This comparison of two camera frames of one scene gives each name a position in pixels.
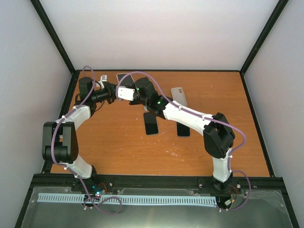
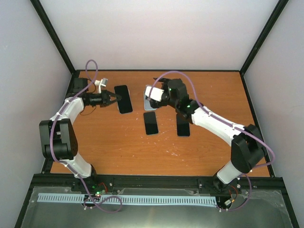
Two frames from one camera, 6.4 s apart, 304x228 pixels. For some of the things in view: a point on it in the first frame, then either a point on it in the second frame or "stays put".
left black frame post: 40,11 stays put
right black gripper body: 143,101 to 156,106
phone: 151,124 stays put
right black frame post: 277,11 stays put
